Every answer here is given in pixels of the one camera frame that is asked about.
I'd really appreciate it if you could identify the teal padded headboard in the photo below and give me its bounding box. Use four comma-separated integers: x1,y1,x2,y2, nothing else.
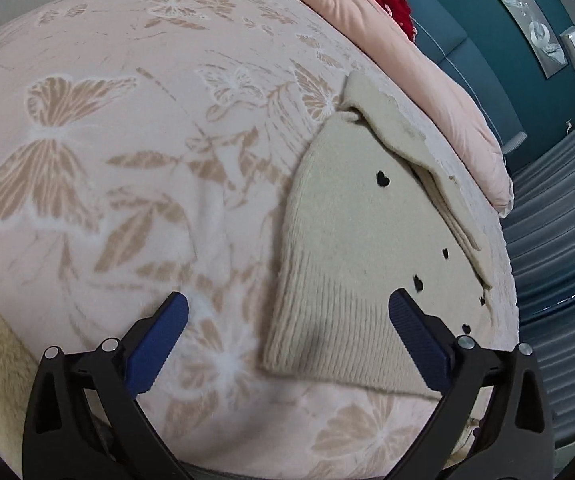
312,0,553,171

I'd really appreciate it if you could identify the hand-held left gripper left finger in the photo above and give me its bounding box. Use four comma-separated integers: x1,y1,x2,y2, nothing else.
22,291,193,480

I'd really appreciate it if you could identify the red cloth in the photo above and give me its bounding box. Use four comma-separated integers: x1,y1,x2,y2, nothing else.
352,0,418,43

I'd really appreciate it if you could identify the grey-blue curtain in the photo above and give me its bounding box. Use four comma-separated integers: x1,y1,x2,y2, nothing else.
500,105,575,451

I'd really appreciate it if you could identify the cream knit sweater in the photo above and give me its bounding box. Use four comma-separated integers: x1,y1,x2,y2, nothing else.
260,71,494,401

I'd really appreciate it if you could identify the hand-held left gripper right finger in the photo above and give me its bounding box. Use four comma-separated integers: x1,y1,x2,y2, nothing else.
387,288,555,480

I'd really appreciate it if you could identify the pink duvet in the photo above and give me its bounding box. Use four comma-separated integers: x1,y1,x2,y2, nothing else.
295,0,515,218

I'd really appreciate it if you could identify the mirrored wall decoration strip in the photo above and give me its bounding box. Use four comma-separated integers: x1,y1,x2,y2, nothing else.
467,0,568,78

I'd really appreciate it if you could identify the pink butterfly print blanket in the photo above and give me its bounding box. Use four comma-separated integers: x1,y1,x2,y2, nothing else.
0,0,521,480

